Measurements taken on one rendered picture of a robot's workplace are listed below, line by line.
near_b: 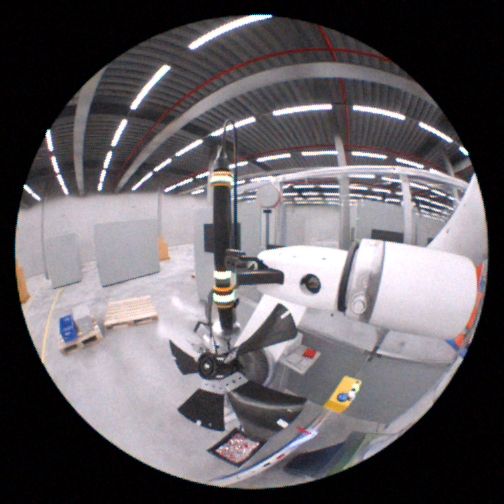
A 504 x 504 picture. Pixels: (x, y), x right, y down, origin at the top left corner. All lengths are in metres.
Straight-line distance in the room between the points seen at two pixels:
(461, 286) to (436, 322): 0.04
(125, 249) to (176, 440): 5.38
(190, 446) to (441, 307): 1.78
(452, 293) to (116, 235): 5.82
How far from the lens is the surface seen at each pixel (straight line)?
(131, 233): 5.84
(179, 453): 1.81
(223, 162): 0.34
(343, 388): 0.78
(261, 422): 0.54
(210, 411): 0.75
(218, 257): 0.32
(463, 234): 0.26
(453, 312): 0.16
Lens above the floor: 1.70
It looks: 10 degrees down
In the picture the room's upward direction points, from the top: straight up
